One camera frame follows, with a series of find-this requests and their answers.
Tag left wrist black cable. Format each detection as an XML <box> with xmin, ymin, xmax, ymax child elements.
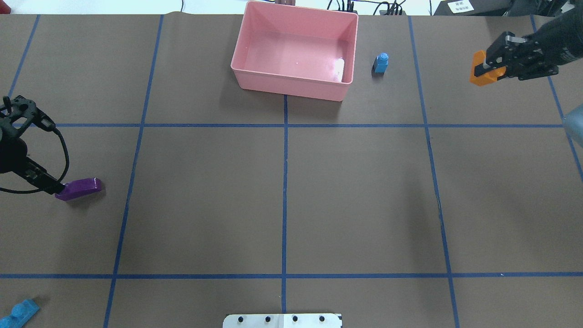
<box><xmin>0</xmin><ymin>114</ymin><xmax>70</xmax><ymax>195</ymax></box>

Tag white camera stand base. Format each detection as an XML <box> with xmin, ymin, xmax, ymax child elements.
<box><xmin>222</xmin><ymin>313</ymin><xmax>343</xmax><ymax>328</ymax></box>

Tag orange block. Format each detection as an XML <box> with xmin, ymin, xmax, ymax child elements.
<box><xmin>469</xmin><ymin>50</ymin><xmax>507</xmax><ymax>87</ymax></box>

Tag pink plastic box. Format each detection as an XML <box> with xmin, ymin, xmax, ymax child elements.
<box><xmin>230</xmin><ymin>1</ymin><xmax>359</xmax><ymax>102</ymax></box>

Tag blue tape line lengthwise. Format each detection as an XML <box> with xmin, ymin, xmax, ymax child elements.
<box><xmin>281</xmin><ymin>95</ymin><xmax>289</xmax><ymax>313</ymax></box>

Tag white label in box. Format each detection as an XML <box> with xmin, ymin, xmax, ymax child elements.
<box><xmin>331</xmin><ymin>58</ymin><xmax>344</xmax><ymax>82</ymax></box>

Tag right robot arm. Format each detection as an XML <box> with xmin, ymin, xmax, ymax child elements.
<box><xmin>473</xmin><ymin>5</ymin><xmax>583</xmax><ymax>82</ymax></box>

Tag small blue block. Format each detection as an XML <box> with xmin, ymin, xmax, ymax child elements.
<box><xmin>371</xmin><ymin>52</ymin><xmax>389</xmax><ymax>75</ymax></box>

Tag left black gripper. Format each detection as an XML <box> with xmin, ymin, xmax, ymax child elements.
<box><xmin>18</xmin><ymin>157</ymin><xmax>66</xmax><ymax>195</ymax></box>

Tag purple block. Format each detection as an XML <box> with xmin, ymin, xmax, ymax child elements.
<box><xmin>54</xmin><ymin>177</ymin><xmax>103</xmax><ymax>201</ymax></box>

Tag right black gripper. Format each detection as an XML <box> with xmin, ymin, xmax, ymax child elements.
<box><xmin>486</xmin><ymin>31</ymin><xmax>559</xmax><ymax>81</ymax></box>

